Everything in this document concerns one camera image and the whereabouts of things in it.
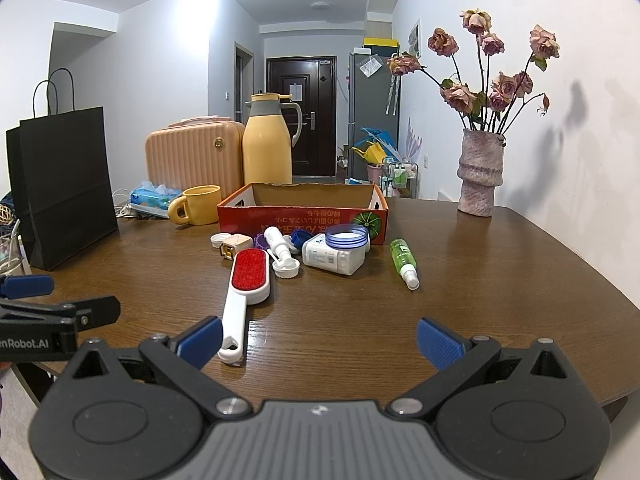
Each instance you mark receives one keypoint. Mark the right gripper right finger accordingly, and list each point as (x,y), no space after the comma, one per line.
(461,363)

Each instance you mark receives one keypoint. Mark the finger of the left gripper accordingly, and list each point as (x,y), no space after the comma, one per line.
(81,315)
(32,285)

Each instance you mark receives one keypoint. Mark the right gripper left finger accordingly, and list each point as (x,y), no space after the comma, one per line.
(177,363)

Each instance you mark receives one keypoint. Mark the green spray bottle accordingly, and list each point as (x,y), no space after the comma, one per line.
(405,263)

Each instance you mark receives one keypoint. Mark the red white lint brush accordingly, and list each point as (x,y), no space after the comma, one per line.
(249,285)

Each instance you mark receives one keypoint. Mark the white yellow square gadget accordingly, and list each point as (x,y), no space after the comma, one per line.
(233,244)

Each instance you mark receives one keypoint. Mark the purple bottle cap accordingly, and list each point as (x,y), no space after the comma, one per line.
(261,242)

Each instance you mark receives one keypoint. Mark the white spray bottle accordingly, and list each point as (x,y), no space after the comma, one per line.
(277,245)

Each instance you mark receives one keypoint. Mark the white square plastic bottle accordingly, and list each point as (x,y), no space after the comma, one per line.
(317,254)

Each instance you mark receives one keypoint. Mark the blue bottle cap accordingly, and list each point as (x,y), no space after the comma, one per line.
(299,237)

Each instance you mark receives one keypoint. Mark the white bottle cap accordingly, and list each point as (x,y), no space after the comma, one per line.
(286,268)

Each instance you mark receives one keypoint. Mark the white round tape disc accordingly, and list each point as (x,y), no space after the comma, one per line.
(347,236)

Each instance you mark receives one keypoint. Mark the black paper bag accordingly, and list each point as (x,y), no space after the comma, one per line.
(60,184)

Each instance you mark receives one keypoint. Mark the small white cap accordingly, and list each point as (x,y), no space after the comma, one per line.
(218,238)

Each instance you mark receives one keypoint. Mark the blue tissue pack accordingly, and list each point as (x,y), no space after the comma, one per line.
(152,200)

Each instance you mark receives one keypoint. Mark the yellow mug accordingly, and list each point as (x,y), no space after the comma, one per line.
(196,206)

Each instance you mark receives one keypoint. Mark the red cardboard box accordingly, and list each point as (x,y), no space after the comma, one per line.
(313,207)

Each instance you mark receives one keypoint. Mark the peach ribbed suitcase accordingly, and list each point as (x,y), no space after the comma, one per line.
(198,151)

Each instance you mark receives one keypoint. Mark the pink textured vase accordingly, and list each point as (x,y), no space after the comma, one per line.
(480,170)

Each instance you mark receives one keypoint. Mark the dried pink roses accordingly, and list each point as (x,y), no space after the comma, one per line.
(489,108)

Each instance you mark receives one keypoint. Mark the yellow thermos jug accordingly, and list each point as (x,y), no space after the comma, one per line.
(267,143)

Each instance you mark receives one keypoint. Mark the grey refrigerator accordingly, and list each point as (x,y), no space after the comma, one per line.
(370,86)

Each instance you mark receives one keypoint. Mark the yellow box on fridge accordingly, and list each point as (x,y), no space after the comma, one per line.
(384,47)

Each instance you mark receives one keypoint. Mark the wire storage cart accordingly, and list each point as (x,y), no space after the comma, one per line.
(399,179)

